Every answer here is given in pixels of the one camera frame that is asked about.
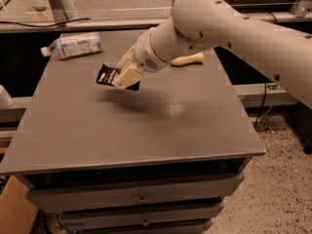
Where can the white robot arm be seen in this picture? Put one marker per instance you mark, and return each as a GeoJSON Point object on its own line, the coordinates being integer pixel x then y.
{"type": "Point", "coordinates": [281, 54]}

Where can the grey drawer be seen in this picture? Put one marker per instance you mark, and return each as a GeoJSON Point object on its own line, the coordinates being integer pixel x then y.
{"type": "Point", "coordinates": [101, 196]}
{"type": "Point", "coordinates": [142, 216]}

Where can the black rxbar chocolate wrapper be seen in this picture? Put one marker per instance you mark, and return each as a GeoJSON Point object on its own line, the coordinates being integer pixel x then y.
{"type": "Point", "coordinates": [107, 74]}

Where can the yellow sponge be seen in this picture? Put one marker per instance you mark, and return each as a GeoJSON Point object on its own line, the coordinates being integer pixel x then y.
{"type": "Point", "coordinates": [181, 61]}

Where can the grey metal rail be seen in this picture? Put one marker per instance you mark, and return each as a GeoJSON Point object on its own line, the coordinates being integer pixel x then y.
{"type": "Point", "coordinates": [115, 24]}

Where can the top grey drawer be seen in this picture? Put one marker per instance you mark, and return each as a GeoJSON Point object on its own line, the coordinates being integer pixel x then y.
{"type": "Point", "coordinates": [101, 196]}

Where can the blue plastic water bottle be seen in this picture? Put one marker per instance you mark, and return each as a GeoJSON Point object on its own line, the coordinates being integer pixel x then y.
{"type": "Point", "coordinates": [75, 45]}

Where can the middle grey drawer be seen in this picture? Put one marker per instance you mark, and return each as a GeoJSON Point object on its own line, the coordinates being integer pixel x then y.
{"type": "Point", "coordinates": [142, 216]}

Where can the brown cardboard box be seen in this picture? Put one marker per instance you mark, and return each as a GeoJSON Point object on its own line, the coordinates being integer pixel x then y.
{"type": "Point", "coordinates": [17, 214]}

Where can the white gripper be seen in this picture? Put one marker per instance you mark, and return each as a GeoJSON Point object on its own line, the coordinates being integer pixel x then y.
{"type": "Point", "coordinates": [145, 53]}

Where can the grey drawer cabinet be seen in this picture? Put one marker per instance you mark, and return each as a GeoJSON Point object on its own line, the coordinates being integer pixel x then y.
{"type": "Point", "coordinates": [185, 121]}

